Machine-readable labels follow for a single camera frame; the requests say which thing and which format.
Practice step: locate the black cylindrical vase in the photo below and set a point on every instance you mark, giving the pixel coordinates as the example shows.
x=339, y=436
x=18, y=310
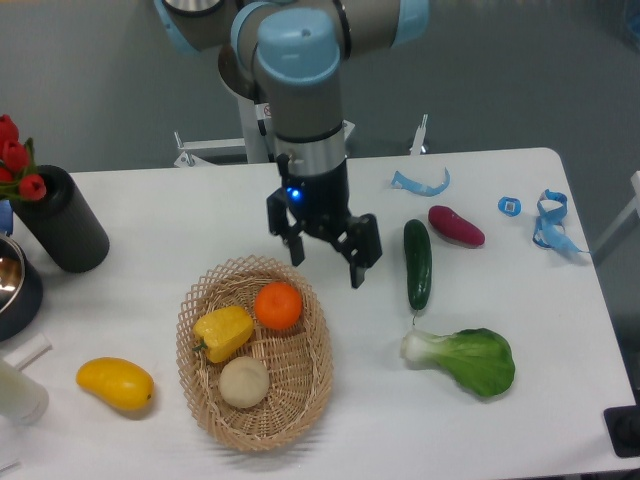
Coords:
x=64, y=223

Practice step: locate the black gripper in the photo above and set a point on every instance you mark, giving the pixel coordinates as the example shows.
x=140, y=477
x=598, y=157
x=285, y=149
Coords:
x=318, y=206

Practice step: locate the small blue tape roll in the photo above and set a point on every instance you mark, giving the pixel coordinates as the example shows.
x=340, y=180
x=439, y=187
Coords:
x=509, y=206

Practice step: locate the white paper slip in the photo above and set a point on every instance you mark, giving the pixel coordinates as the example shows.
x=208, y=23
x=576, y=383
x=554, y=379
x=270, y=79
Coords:
x=27, y=352

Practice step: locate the green bok choy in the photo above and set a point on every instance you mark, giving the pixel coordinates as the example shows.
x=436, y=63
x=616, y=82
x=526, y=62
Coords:
x=479, y=360

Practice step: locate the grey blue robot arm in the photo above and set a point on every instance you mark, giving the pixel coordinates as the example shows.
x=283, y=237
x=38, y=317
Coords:
x=287, y=54

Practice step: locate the red tulip bouquet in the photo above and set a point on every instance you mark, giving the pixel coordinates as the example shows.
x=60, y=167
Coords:
x=20, y=180

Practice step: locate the tangled blue ribbon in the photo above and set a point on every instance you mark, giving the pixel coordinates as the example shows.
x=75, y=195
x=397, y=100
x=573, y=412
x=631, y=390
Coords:
x=549, y=231

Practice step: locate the beige round bun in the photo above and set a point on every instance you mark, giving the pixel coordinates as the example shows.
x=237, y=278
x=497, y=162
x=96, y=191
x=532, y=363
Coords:
x=244, y=382

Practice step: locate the green cucumber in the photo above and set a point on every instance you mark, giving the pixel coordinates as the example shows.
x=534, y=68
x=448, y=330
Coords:
x=418, y=260

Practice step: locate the black device at edge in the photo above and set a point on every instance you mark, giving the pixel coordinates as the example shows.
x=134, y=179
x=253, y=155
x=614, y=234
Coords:
x=623, y=428

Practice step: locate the orange fruit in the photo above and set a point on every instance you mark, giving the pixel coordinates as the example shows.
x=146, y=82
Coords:
x=278, y=305

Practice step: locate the yellow bell pepper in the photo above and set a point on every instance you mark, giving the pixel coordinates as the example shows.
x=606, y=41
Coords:
x=220, y=333

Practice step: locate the woven wicker basket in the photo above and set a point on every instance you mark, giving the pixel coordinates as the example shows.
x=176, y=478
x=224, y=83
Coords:
x=299, y=360

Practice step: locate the white plastic cylinder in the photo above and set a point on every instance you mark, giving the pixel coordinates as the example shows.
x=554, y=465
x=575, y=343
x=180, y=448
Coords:
x=23, y=400

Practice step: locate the dark metal bowl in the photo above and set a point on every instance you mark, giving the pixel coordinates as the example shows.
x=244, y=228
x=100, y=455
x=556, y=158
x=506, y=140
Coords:
x=21, y=289

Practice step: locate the yellow mango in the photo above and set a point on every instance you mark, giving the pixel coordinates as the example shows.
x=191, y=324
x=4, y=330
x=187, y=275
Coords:
x=118, y=382

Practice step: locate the purple sweet potato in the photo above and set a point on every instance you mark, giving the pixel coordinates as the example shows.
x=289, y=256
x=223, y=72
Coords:
x=455, y=228

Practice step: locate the curved blue tape strip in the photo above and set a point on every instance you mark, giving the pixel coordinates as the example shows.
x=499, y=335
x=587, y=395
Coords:
x=402, y=182

